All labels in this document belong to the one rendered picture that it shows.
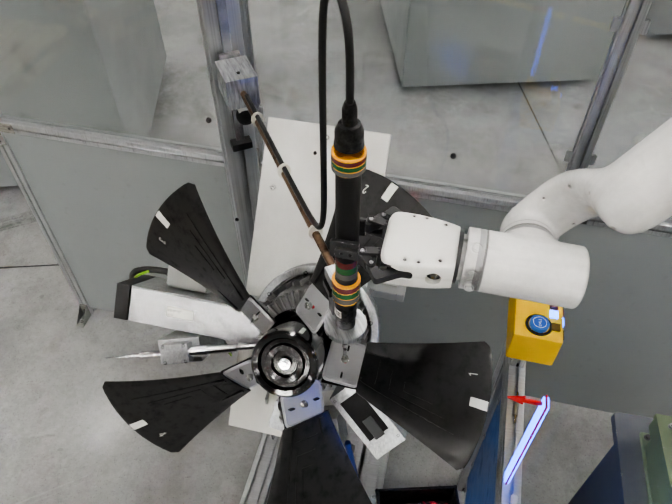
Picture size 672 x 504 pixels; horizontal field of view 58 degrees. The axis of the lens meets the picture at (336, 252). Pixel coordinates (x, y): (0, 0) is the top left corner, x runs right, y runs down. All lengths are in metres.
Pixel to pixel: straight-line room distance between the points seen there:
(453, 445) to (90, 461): 1.63
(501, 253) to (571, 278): 0.09
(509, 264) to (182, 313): 0.71
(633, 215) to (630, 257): 1.11
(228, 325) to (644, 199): 0.81
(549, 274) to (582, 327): 1.30
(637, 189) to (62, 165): 1.78
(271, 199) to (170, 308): 0.31
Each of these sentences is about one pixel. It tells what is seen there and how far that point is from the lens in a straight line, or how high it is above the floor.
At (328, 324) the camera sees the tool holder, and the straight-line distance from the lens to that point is 1.00.
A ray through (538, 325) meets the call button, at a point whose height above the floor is 1.08.
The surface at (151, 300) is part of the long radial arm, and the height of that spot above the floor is 1.13.
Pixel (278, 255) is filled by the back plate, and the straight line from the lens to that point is 1.32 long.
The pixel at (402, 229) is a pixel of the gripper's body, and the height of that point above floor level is 1.53.
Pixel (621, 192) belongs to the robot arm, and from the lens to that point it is 0.76.
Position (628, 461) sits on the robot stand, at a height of 0.93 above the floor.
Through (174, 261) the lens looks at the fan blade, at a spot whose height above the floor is 1.25.
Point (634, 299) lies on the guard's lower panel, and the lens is 2.01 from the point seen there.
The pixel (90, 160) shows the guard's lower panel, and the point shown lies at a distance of 2.08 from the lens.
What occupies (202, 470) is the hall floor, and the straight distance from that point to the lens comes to 2.34.
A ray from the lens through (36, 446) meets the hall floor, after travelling 2.57.
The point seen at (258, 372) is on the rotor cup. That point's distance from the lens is 1.08.
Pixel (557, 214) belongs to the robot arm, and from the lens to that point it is 0.89.
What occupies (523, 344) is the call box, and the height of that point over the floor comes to 1.04.
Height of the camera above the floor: 2.12
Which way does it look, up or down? 48 degrees down
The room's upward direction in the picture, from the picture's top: straight up
